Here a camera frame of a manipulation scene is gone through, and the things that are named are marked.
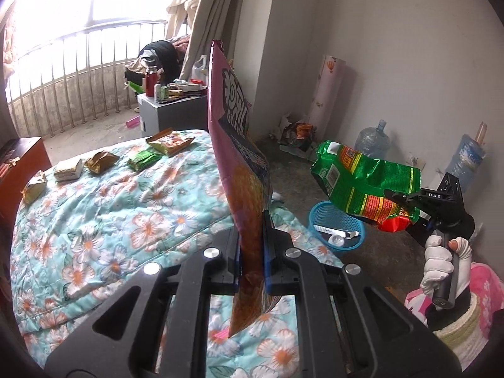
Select pink orange snack bag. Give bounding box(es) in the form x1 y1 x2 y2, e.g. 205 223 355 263
208 40 276 336

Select green snack bag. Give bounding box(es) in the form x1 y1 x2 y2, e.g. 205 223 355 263
310 141 421 233

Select grey cable box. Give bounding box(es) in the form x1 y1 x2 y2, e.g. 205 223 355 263
313 224 360 240

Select white gloved right hand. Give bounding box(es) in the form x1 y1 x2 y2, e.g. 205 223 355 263
420 235 472 299

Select blue water jug on dispenser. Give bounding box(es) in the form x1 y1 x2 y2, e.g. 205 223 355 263
445 134 486 193

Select blue plastic waste basket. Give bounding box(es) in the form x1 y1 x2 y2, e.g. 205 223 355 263
308 201 366 257

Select empty water jug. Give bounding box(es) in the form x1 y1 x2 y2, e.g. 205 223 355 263
354 119 391 160

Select rolled wallpaper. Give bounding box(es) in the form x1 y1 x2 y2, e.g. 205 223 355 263
307 55 346 141

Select brown yellow snack bag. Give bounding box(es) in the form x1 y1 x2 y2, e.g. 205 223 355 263
146 128 195 157

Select grey cabinet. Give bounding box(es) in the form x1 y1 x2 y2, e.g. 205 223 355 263
137 94 209 137

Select green wrapper on bed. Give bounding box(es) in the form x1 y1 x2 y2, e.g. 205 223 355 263
127 148 162 172

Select floral quilt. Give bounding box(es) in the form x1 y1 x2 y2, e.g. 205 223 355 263
10 130 342 377

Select gold wrapper on bed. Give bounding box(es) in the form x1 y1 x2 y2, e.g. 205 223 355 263
84 151 119 175

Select black bag on cabinet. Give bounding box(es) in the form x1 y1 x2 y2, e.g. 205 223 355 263
138 40 183 84

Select small cake box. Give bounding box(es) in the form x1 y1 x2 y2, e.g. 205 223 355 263
53 159 84 183

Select right grey curtain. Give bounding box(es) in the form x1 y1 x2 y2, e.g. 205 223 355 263
180 0 243 80

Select flat box with cables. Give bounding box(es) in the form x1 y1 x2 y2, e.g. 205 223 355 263
271 113 318 162

